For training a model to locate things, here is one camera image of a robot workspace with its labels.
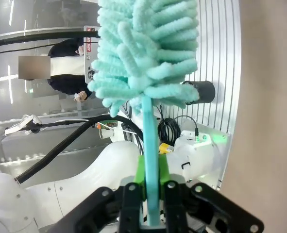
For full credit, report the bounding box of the person in black white clothes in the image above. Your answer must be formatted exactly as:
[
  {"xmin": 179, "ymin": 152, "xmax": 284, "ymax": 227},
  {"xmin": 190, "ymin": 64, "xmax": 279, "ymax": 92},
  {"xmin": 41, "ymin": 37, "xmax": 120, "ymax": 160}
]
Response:
[{"xmin": 18, "ymin": 37, "xmax": 95, "ymax": 101}]

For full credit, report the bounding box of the long black pole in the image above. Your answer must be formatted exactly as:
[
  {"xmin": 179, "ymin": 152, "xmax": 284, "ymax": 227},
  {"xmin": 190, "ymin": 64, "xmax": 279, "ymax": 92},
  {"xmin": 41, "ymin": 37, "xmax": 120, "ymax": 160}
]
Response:
[{"xmin": 0, "ymin": 28, "xmax": 101, "ymax": 49}]

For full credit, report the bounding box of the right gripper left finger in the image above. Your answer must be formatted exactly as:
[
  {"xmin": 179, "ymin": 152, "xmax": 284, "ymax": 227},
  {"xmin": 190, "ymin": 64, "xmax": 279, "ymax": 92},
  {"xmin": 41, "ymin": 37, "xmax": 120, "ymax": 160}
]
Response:
[{"xmin": 46, "ymin": 155, "xmax": 148, "ymax": 233}]

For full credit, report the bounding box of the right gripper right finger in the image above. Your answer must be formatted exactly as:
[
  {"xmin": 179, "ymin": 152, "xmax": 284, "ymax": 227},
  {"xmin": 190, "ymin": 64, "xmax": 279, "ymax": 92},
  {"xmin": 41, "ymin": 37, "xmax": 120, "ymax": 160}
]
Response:
[{"xmin": 158, "ymin": 155, "xmax": 265, "ymax": 233}]

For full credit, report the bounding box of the teal microfibre duster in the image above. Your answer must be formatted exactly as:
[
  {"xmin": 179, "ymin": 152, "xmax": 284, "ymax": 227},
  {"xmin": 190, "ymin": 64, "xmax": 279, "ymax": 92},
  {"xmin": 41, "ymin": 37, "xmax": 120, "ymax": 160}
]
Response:
[{"xmin": 87, "ymin": 0, "xmax": 200, "ymax": 228}]

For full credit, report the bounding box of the coiled black cable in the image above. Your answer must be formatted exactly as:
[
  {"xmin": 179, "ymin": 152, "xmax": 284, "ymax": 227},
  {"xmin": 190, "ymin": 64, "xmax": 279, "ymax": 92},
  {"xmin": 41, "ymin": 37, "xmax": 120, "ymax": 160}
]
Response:
[{"xmin": 157, "ymin": 115, "xmax": 200, "ymax": 146}]

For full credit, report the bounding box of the black cylinder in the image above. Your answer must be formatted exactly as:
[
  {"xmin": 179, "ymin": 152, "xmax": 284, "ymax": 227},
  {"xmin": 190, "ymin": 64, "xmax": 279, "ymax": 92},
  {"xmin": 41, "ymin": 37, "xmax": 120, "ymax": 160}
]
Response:
[{"xmin": 182, "ymin": 80, "xmax": 216, "ymax": 105}]

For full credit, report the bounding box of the black corrugated hose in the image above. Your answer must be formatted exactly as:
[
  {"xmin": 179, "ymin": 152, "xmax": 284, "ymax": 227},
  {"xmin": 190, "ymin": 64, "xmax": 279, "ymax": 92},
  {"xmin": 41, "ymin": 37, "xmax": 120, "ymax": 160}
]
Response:
[{"xmin": 13, "ymin": 114, "xmax": 144, "ymax": 184}]

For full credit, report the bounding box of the small green circuit board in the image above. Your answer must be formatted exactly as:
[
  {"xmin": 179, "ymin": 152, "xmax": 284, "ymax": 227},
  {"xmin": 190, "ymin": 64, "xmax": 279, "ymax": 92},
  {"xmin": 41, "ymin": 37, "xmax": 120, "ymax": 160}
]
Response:
[{"xmin": 96, "ymin": 120, "xmax": 118, "ymax": 131}]

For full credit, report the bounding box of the laptop with stickers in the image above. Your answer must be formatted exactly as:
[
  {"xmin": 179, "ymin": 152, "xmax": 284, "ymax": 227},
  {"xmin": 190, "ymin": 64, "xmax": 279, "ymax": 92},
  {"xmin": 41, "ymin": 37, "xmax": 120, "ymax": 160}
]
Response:
[{"xmin": 83, "ymin": 25, "xmax": 101, "ymax": 83}]

